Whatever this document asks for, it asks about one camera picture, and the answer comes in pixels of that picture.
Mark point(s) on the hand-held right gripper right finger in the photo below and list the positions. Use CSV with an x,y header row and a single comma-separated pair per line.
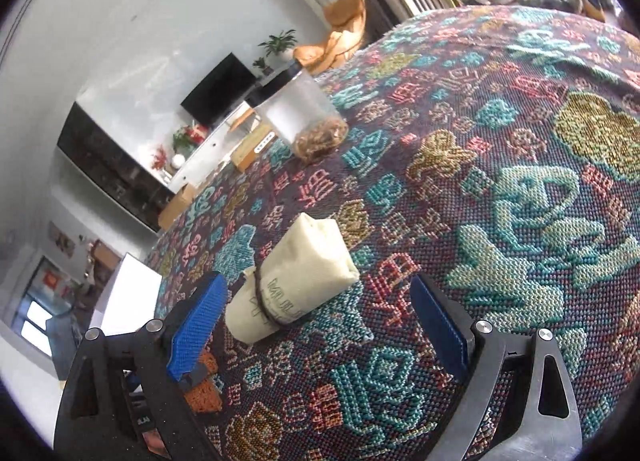
x,y
442,328

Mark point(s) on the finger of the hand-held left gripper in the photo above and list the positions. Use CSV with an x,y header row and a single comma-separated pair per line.
x,y
197,374

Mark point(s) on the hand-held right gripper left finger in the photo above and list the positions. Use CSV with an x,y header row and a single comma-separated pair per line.
x,y
197,326

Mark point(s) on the cream cloth bag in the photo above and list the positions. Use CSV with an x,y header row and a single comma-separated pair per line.
x,y
295,271

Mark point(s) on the patterned woven blanket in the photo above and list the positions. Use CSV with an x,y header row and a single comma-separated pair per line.
x,y
500,241

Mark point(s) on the brown cardboard box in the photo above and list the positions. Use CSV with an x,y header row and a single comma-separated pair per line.
x,y
175,206

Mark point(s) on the glass sliding door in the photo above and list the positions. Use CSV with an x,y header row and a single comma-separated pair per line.
x,y
35,321

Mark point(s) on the white television cabinet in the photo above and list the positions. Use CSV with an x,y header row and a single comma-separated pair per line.
x,y
200,161

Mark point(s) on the white round vase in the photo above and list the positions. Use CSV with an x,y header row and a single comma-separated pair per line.
x,y
178,160

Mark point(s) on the red flower arrangement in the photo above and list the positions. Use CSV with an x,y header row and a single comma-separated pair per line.
x,y
160,156

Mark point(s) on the dark glass display cabinet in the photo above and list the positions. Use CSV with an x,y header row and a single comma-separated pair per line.
x,y
110,166

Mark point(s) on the flat yellow cardboard box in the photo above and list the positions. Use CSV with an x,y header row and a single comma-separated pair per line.
x,y
250,151

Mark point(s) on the green leafy plant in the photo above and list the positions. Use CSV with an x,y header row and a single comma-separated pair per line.
x,y
184,141

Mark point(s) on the red gift box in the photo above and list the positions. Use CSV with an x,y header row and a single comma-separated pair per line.
x,y
197,132

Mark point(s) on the wooden stool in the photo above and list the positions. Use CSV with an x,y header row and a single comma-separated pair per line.
x,y
245,120

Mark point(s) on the clear plastic jar black lid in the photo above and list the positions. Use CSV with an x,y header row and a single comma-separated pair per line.
x,y
300,111

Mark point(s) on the black flat television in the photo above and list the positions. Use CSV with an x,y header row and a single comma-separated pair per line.
x,y
220,88

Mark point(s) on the small potted plant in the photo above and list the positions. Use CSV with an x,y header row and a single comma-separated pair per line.
x,y
262,66

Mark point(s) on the large potted plant white pot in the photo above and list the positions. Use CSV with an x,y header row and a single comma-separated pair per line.
x,y
277,43

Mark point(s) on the orange rocking chair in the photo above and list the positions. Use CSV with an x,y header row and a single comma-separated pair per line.
x,y
345,11

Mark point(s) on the framed wall picture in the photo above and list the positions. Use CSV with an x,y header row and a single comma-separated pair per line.
x,y
61,238

